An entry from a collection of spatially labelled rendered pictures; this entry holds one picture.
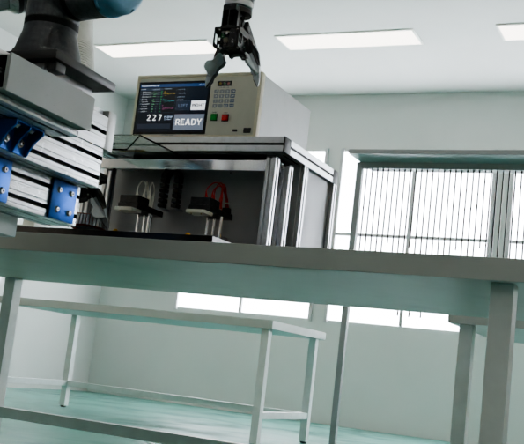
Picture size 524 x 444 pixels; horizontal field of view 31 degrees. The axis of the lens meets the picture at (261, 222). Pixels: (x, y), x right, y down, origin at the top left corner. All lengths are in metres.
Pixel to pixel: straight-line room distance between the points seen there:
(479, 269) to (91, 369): 8.70
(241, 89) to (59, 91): 1.10
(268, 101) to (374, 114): 6.74
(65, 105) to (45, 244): 0.81
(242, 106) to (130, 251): 0.64
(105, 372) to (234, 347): 1.57
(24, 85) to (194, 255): 0.77
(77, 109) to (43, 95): 0.11
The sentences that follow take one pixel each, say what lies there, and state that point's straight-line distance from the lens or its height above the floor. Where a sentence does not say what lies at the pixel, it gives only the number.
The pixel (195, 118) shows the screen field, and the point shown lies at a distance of 2.87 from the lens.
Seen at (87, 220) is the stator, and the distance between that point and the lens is 2.65.
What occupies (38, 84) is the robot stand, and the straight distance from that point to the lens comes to 1.76.
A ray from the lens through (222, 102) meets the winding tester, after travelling 2.84.
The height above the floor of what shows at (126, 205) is 0.89.
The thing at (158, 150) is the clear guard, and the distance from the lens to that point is 2.82.
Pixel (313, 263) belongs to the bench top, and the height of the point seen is 0.71.
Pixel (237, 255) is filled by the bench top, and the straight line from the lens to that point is 2.26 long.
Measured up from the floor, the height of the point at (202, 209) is 0.88.
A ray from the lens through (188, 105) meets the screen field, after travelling 2.90.
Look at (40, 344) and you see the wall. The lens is 9.83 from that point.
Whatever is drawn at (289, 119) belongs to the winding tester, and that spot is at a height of 1.24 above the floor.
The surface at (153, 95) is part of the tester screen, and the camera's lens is 2.97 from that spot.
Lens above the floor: 0.46
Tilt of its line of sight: 9 degrees up
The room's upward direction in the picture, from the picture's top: 7 degrees clockwise
